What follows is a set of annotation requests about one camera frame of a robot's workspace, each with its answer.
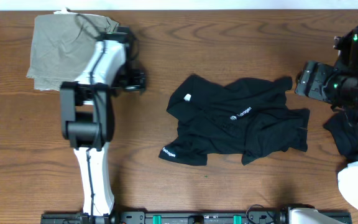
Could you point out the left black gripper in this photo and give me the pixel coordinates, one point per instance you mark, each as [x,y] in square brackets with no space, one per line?
[135,79]

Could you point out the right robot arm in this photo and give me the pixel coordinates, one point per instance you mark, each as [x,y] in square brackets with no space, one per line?
[347,62]

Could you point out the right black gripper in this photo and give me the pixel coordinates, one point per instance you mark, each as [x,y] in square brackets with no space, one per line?
[316,75]

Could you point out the black and white jersey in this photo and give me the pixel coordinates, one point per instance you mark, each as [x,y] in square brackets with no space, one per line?
[343,127]

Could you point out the black polo shirt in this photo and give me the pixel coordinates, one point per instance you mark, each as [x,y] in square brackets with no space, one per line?
[248,117]

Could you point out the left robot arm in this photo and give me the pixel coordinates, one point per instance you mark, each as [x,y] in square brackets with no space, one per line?
[87,119]

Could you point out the folded khaki trousers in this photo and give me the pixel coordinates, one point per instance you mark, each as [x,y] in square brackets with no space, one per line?
[62,45]

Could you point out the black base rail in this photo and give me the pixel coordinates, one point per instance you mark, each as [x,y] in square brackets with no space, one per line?
[254,214]

